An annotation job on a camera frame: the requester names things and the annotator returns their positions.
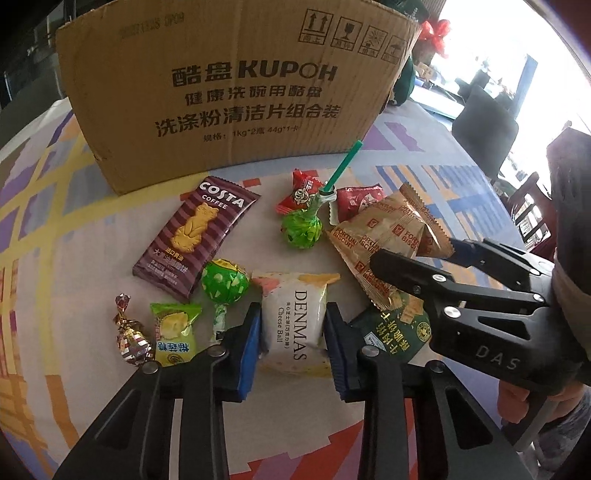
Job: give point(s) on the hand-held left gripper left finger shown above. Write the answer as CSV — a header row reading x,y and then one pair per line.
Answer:
x,y
242,357

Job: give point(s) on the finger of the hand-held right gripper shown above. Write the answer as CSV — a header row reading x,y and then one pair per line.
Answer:
x,y
406,274
498,258

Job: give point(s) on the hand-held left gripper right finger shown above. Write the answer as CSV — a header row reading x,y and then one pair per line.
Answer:
x,y
339,357

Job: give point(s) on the large brown biscuit packet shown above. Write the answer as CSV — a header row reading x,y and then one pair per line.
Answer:
x,y
369,240

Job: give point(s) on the small brown biscuit packet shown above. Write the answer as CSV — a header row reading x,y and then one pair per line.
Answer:
x,y
427,221

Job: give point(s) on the green cracker packet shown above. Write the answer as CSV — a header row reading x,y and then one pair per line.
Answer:
x,y
392,330

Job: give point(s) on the white cheese ball packet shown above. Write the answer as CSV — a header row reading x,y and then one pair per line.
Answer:
x,y
293,318

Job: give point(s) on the green yellow durian candy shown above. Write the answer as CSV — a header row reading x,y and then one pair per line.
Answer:
x,y
173,334

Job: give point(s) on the green lollipop with white stick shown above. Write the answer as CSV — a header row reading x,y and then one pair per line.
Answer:
x,y
224,279

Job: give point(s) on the red candy packet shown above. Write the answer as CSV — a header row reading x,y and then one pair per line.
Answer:
x,y
358,201

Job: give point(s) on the shiny foil candy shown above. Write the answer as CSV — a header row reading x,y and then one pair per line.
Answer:
x,y
131,341

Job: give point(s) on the purple striped biscuit packet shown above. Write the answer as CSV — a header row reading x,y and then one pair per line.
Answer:
x,y
194,240

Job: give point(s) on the red cartoon print candy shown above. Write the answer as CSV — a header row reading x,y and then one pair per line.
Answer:
x,y
301,191

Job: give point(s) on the brown cardboard box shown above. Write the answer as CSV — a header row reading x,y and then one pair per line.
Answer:
x,y
231,92

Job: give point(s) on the person's right forearm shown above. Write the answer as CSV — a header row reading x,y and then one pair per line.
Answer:
x,y
572,194

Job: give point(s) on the person's right hand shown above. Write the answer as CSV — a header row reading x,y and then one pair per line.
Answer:
x,y
512,401

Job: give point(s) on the dark wooden chair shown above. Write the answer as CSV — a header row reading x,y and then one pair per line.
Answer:
x,y
531,203

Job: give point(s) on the dark grey chair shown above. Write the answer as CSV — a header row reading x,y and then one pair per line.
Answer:
x,y
489,124

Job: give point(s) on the colourful patterned tablecloth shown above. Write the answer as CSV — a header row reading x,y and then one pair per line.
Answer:
x,y
69,240

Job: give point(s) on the red ribbon bow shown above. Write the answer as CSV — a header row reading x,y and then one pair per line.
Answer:
x,y
434,34

